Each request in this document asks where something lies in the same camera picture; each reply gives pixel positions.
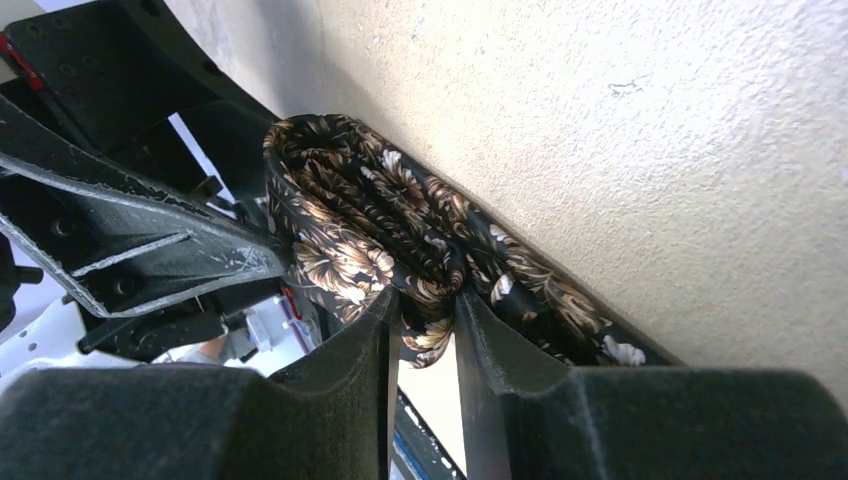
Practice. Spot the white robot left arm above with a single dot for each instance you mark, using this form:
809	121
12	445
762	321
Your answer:
40	344

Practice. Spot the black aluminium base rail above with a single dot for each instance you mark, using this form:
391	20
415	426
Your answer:
416	453

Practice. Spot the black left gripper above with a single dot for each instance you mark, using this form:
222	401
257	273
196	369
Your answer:
132	173

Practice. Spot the brown floral tie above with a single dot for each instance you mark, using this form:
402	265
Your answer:
358	215

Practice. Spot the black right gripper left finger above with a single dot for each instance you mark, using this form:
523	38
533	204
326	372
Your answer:
329	415

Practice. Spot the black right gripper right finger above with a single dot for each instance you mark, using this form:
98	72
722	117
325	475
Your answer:
527	416

